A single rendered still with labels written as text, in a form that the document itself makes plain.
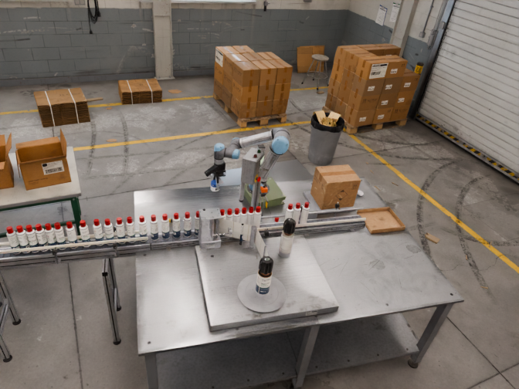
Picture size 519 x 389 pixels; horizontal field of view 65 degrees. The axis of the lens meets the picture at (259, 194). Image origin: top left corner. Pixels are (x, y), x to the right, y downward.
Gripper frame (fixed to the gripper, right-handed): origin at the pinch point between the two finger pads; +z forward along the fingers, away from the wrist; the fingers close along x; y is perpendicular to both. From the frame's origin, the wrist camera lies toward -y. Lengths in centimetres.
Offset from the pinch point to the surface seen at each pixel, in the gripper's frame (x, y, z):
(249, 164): -45, 7, -44
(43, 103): 342, -124, 67
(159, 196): 19.2, -40.5, 16.6
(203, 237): -56, -28, 1
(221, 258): -68, -19, 12
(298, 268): -93, 26, 12
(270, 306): -116, -6, 11
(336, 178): -36, 89, -12
